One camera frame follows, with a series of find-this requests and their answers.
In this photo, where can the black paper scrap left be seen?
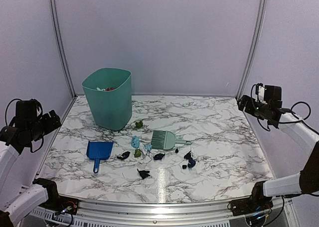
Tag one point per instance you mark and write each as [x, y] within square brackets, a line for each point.
[124, 155]

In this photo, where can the dark blue paper scrap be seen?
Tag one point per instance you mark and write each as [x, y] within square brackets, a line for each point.
[188, 156]
[159, 156]

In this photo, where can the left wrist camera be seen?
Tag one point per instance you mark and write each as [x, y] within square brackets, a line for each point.
[28, 111]

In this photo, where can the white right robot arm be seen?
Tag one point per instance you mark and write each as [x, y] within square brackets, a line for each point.
[295, 146]

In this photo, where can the green plastic waste bin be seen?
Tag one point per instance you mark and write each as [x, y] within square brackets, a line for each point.
[111, 110]

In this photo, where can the left aluminium frame post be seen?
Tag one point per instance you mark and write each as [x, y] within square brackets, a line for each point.
[60, 48]

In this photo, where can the dark blue paper scrap centre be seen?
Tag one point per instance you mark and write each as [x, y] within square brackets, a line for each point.
[159, 156]

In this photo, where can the green paper scrap near bin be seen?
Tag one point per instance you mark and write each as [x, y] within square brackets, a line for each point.
[139, 124]

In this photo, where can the small green paper scrap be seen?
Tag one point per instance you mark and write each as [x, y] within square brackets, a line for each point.
[137, 153]

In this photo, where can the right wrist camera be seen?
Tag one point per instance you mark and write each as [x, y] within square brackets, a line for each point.
[267, 94]

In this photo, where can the light blue white paper scrap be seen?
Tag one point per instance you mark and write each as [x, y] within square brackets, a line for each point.
[148, 148]

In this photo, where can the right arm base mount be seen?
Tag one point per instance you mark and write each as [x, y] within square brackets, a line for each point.
[246, 206]

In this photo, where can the aluminium frame post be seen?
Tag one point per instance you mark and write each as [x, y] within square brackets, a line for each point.
[253, 47]
[60, 48]

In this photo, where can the green hand brush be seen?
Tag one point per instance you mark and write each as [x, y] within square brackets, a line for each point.
[166, 140]

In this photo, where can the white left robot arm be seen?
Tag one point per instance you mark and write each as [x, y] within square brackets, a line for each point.
[29, 124]

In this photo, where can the black paper scrap front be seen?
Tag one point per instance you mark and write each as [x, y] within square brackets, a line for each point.
[144, 173]

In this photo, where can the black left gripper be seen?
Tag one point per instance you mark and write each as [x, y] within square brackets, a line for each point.
[51, 127]

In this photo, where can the dark blue paper scrap right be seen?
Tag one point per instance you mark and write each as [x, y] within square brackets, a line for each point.
[188, 156]

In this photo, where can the paper scraps inside bin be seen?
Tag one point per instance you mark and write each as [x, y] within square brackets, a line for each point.
[105, 89]

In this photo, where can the blue plastic dustpan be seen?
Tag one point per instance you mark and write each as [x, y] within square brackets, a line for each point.
[98, 151]

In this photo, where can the aluminium front rail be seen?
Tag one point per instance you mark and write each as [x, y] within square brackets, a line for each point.
[94, 213]

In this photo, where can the right aluminium frame post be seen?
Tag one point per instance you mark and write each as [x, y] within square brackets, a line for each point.
[253, 47]

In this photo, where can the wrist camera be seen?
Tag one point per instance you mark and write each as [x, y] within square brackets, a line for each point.
[28, 111]
[267, 94]

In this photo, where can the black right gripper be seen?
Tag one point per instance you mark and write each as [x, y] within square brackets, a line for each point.
[243, 99]

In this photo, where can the blue black paper scrap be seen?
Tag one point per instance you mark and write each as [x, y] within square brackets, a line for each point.
[191, 164]

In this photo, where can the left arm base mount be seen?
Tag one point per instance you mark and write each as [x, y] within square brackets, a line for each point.
[62, 203]

